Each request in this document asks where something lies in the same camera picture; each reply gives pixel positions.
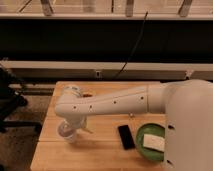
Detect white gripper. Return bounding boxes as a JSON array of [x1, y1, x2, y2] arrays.
[[59, 116, 91, 134]]

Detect translucent white cup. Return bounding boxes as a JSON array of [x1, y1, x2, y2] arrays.
[[57, 120, 77, 143]]

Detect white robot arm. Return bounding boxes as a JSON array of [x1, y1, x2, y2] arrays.
[[55, 80, 213, 171]]

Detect red-brown chili pepper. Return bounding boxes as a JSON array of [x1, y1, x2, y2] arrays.
[[83, 93, 92, 97]]

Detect black smartphone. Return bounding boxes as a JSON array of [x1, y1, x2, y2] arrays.
[[118, 125, 135, 150]]

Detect green plate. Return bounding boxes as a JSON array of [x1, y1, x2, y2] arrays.
[[135, 123, 165, 162]]

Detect black office chair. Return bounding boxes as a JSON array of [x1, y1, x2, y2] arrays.
[[0, 64, 42, 133]]

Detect white sponge block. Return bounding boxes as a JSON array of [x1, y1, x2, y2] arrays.
[[143, 134, 165, 152]]

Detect black hanging cable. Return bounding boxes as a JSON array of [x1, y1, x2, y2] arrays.
[[111, 11, 150, 81]]

